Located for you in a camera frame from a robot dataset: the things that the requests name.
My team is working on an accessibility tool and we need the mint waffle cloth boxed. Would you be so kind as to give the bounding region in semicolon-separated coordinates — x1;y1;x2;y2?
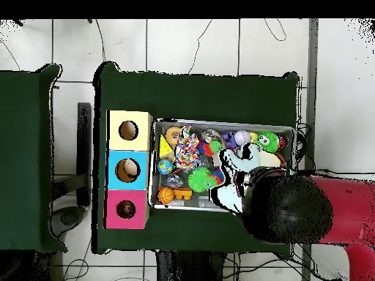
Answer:
210;143;261;214

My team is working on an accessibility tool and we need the cream waffle cloth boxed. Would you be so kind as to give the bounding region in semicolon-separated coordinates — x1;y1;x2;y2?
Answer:
257;150;283;168

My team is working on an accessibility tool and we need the wooden box with three holes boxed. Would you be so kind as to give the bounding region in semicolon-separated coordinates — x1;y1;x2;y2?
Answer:
103;110;154;230

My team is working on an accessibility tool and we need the colourful patterned cloth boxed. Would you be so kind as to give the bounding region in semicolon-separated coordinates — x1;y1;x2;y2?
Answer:
174;124;201;170

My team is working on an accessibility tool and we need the yellow cheese wedge toy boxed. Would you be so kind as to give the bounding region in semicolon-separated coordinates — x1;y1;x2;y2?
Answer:
159;134;174;159

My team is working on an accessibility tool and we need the small globe ball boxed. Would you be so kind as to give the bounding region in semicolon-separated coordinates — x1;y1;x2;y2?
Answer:
157;158;174;176

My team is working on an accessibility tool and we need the toy burger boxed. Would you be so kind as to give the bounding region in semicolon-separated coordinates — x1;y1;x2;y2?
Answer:
164;126;182;147

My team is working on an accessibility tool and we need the orange toy block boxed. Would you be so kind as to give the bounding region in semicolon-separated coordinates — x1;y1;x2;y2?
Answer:
172;187;193;201

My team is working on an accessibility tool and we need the small orange basketball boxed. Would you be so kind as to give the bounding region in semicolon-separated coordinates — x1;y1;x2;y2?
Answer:
157;187;176;205

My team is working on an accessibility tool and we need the white baseball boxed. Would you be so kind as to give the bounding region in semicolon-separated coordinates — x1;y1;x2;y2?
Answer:
234;130;252;146

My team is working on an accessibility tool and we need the dark green table cloth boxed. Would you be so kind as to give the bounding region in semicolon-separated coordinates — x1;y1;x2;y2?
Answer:
0;63;68;253
92;61;300;259

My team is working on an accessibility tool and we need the green spiky googly-eyed ball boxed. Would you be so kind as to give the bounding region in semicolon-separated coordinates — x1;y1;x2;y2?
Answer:
256;130;281;154

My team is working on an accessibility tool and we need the shallow wire mesh bin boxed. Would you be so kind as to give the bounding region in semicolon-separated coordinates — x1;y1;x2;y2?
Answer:
148;118;296;216

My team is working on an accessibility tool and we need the thin black cable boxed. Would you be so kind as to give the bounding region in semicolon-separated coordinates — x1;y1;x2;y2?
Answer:
187;18;213;75
94;18;107;62
263;18;287;42

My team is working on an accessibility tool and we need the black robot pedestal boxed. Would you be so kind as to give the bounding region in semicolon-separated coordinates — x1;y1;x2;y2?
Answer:
155;250;227;281

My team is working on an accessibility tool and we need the black power cable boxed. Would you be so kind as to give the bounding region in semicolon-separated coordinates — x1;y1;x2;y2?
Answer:
295;168;375;176

